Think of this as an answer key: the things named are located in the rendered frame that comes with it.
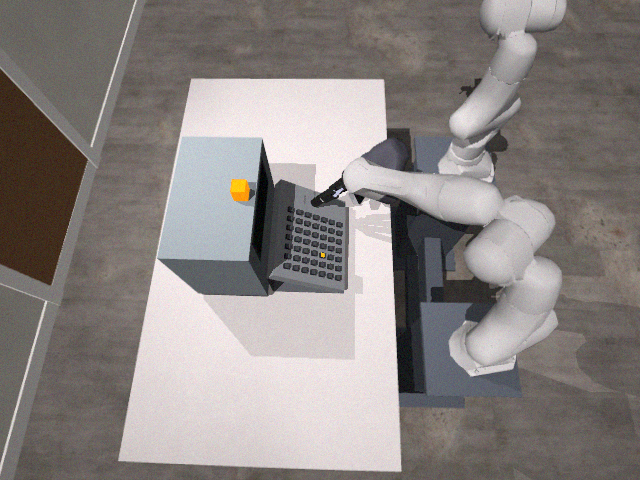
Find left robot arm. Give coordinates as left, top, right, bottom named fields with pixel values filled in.
left=343, top=137, right=563, bottom=377

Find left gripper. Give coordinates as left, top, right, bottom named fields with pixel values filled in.
left=311, top=171, right=347, bottom=207

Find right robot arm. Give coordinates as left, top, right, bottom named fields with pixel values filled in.
left=438, top=0, right=567, bottom=182

